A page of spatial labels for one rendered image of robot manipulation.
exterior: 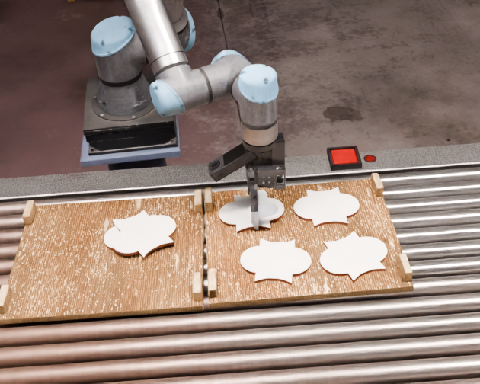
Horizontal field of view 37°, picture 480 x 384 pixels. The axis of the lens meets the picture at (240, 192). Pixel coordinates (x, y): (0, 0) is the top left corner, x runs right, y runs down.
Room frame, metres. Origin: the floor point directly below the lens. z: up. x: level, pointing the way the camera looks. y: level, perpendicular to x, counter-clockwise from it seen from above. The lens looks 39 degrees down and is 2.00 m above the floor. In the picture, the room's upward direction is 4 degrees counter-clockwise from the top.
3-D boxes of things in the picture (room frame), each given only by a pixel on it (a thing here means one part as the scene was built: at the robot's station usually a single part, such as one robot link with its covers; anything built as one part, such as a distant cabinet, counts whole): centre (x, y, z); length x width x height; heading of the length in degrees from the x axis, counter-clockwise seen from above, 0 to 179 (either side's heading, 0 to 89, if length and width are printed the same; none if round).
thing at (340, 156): (1.42, -0.26, 0.92); 0.06 x 0.06 x 0.01; 0
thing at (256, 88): (1.22, -0.05, 1.24); 0.09 x 0.08 x 0.11; 23
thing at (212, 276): (1.00, 0.07, 0.95); 0.06 x 0.02 x 0.03; 1
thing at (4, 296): (1.00, 0.49, 0.95); 0.06 x 0.02 x 0.03; 179
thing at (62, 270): (1.13, 0.29, 0.93); 0.41 x 0.35 x 0.02; 89
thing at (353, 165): (1.42, -0.26, 0.92); 0.08 x 0.08 x 0.02; 0
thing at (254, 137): (1.22, -0.05, 1.17); 0.08 x 0.08 x 0.05
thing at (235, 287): (1.14, -0.12, 0.93); 0.41 x 0.35 x 0.02; 91
